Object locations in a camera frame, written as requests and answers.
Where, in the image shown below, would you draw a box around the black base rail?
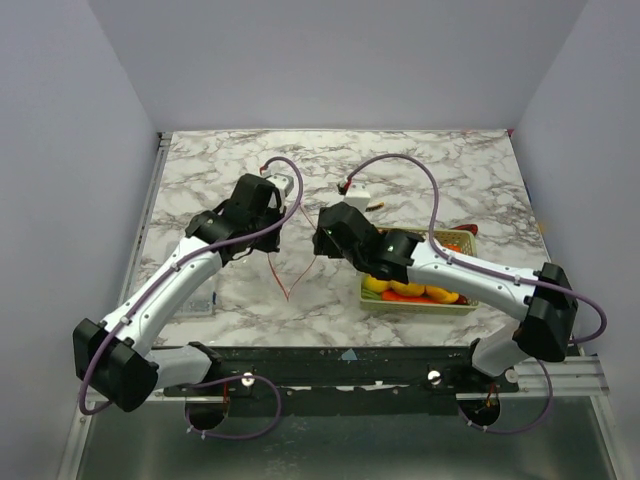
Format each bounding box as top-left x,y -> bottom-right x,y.
163,347 -> 518,417

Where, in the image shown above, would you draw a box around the red black tool behind basket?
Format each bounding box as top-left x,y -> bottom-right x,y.
454,224 -> 479,236

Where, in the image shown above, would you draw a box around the orange yellow toy fruit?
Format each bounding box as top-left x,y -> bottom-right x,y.
362,275 -> 391,294

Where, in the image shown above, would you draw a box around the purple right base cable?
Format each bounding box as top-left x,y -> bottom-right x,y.
457,357 -> 555,435

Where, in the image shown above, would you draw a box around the green perforated plastic basket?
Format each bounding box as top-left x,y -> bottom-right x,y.
357,224 -> 479,316

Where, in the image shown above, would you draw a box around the yellow black needle-nose pliers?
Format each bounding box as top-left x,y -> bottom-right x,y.
366,202 -> 385,212

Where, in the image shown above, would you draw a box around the yellow toy mango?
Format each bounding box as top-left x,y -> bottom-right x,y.
389,281 -> 425,297

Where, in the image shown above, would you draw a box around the clear zip bag orange zipper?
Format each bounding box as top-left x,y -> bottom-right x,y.
219,204 -> 326,304

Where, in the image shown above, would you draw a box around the clear plastic box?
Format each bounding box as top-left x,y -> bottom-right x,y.
175,277 -> 217,318

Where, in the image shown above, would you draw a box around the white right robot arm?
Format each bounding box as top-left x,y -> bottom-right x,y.
313,202 -> 578,392

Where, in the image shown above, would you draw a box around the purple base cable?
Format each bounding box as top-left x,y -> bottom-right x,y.
184,374 -> 284,442
457,357 -> 555,435

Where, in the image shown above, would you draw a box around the yellow toy bell pepper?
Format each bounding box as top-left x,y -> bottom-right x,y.
425,285 -> 459,304

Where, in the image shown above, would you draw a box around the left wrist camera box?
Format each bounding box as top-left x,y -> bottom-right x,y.
266,174 -> 294,210

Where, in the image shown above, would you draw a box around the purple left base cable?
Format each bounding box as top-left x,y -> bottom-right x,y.
184,374 -> 284,442

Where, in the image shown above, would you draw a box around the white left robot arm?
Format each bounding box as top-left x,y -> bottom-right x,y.
72,174 -> 294,412

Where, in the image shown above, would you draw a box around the orange toy carrot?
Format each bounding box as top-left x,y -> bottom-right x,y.
381,290 -> 437,304

